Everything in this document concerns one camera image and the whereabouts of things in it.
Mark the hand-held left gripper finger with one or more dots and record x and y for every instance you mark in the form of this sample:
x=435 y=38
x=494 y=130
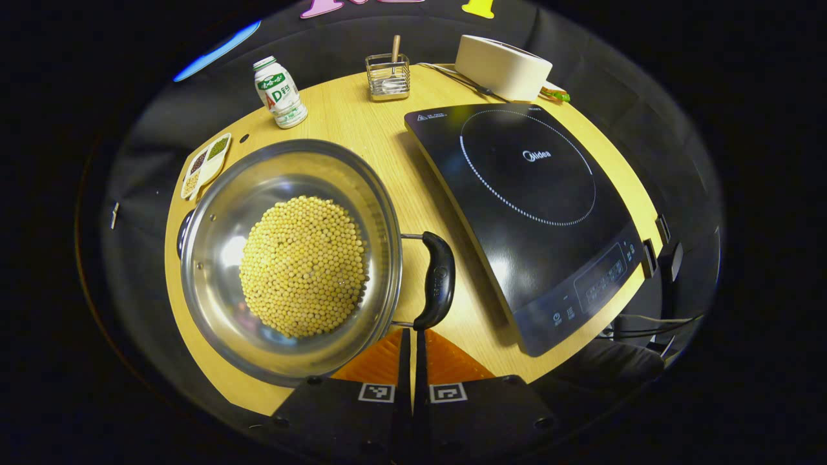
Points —
x=420 y=400
x=404 y=400

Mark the black induction cooktop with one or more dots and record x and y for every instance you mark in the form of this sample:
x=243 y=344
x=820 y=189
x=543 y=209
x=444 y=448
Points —
x=536 y=219

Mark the pile of yellow soybeans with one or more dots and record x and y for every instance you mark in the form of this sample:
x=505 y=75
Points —
x=303 y=265

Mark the dark padded seat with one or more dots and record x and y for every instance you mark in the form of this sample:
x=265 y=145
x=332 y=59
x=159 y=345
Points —
x=614 y=361

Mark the white divided bean plate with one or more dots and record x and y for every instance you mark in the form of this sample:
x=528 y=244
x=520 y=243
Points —
x=205 y=165

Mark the white green drink bottle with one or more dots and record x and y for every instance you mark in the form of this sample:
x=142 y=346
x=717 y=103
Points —
x=279 y=93

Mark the small green orange object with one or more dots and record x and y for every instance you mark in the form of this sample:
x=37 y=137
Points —
x=557 y=95

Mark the silver metal clip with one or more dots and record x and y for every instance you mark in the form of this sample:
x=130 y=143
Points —
x=114 y=216

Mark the white toaster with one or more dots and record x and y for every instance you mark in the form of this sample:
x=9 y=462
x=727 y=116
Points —
x=501 y=64

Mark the black backdrop cloth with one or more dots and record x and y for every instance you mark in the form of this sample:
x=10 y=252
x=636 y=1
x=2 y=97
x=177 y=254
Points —
x=336 y=39

